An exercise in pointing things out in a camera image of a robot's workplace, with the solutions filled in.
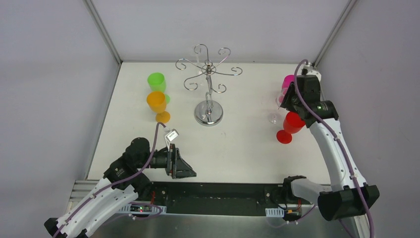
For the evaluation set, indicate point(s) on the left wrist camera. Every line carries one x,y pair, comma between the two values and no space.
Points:
169,136

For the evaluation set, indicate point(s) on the green plastic wine glass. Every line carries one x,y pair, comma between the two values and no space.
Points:
157,82

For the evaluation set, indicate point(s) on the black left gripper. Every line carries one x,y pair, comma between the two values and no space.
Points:
173,162

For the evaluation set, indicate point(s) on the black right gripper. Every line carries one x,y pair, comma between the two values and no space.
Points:
291,96

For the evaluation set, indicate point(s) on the clear wine glass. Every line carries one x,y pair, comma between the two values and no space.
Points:
197,49
275,117

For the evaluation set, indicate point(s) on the magenta plastic wine glass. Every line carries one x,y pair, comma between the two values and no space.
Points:
285,85

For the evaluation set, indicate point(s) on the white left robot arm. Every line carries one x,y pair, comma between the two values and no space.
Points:
122,183

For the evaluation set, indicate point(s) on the red plastic wine glass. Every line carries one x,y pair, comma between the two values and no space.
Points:
291,125

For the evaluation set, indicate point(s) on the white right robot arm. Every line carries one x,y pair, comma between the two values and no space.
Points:
348,194

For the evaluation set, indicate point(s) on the chrome wine glass rack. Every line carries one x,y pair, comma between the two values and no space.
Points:
208,112

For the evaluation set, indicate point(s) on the orange plastic wine glass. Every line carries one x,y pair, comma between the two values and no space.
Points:
156,100

